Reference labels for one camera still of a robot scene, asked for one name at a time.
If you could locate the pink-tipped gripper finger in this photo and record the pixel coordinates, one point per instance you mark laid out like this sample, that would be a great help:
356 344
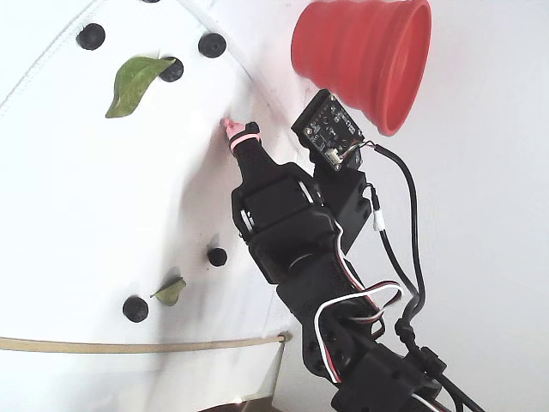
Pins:
251 154

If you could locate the black camera circuit board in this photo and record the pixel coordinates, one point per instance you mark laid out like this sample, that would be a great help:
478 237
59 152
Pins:
328 126

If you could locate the large green leaf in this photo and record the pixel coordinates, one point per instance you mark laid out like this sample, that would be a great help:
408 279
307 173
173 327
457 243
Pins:
133 83

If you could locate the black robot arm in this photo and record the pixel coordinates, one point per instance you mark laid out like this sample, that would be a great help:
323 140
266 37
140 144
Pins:
309 274

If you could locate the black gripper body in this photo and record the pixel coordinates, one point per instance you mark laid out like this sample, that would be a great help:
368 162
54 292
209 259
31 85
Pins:
273 201

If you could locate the large dark blueberry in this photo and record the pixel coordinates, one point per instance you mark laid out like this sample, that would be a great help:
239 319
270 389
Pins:
135 309

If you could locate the long wooden stick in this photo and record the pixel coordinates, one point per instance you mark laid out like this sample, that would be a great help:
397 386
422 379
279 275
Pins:
128 347

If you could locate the green leaf with stem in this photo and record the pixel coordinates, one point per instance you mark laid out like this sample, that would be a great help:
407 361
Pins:
169 294

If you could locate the red collapsible silicone cup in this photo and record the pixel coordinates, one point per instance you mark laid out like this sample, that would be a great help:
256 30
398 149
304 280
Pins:
356 56

